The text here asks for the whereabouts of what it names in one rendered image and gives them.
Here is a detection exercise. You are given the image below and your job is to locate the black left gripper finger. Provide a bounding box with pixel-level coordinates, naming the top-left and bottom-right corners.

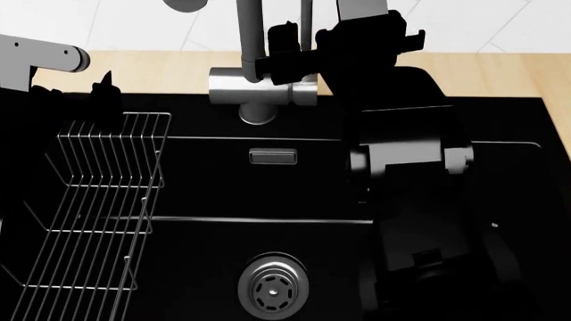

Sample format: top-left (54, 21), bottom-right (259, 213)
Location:
top-left (90, 70), bottom-right (125, 130)

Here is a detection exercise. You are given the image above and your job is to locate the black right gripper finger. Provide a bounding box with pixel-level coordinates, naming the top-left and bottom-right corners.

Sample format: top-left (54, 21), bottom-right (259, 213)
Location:
top-left (266, 20), bottom-right (302, 55)
top-left (254, 48), bottom-right (321, 86)

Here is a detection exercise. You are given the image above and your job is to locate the grey metal faucet handle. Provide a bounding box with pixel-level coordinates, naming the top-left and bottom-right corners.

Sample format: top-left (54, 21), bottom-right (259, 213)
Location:
top-left (288, 0), bottom-right (320, 107)

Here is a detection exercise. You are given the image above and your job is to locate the grey metal faucet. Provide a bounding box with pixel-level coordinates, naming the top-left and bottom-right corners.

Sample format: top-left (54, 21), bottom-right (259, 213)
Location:
top-left (161, 0), bottom-right (294, 127)

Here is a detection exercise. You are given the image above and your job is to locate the black kitchen sink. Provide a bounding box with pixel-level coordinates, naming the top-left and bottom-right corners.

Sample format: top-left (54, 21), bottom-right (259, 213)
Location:
top-left (0, 86), bottom-right (571, 321)

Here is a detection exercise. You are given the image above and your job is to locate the rectangular metal overflow plate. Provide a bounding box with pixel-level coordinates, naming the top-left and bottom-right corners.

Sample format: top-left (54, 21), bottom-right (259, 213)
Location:
top-left (248, 147), bottom-right (299, 166)

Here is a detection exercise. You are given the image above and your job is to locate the round metal drain strainer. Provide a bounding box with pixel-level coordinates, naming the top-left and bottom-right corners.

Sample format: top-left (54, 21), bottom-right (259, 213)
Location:
top-left (236, 251), bottom-right (310, 321)

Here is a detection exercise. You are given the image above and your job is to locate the grey right gripper camera mount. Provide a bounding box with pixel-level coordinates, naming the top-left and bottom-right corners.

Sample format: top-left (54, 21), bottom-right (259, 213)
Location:
top-left (335, 0), bottom-right (390, 26)

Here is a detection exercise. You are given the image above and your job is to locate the grey gripper camera mount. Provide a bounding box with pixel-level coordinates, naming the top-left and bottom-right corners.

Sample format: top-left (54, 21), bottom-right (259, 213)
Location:
top-left (0, 34), bottom-right (91, 92)
top-left (335, 0), bottom-right (390, 26)

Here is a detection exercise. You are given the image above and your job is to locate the grey left gripper camera mount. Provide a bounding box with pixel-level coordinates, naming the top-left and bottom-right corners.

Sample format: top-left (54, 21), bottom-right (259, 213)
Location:
top-left (0, 34), bottom-right (91, 92)

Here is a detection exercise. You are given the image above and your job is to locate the metal wire dish rack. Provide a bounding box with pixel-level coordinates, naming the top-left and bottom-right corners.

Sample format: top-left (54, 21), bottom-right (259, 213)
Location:
top-left (7, 111), bottom-right (173, 321)

